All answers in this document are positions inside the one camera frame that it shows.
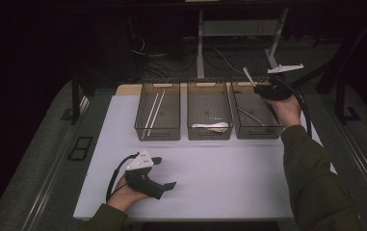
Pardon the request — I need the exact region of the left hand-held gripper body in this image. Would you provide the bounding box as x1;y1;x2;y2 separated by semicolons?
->
123;148;166;201

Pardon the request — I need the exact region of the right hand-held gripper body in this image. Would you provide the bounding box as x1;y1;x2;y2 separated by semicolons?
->
257;63;305;102

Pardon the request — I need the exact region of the smoky translucent plastic bin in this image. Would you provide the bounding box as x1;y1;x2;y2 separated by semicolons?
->
134;80;182;141
229;78;287;141
186;80;234;141

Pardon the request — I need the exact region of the metal fork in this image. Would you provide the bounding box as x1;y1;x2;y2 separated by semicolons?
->
236;106;265;127

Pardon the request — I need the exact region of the white chopstick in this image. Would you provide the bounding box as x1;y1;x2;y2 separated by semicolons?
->
140;91;160;141
146;90;167;138

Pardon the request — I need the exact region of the white ceramic spoon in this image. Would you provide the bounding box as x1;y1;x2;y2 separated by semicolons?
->
191;121;230;134

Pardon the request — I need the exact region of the person's left hand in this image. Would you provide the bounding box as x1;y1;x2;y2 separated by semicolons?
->
106;174;150;213

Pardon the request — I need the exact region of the person's right hand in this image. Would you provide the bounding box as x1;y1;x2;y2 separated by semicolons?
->
262;94;302;130

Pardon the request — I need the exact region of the black metal stand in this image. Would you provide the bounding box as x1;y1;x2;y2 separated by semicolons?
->
290;9;367;125

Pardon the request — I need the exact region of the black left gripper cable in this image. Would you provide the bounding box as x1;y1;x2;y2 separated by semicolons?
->
105;152;140;204

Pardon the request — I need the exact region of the white metal desk frame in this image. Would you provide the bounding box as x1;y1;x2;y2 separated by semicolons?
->
196;7;290;81

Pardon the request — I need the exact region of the black floor socket frame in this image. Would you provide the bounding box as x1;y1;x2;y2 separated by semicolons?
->
67;136;94;162

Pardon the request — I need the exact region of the bundle of floor cables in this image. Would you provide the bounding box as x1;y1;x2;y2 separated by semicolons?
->
127;15;259;81

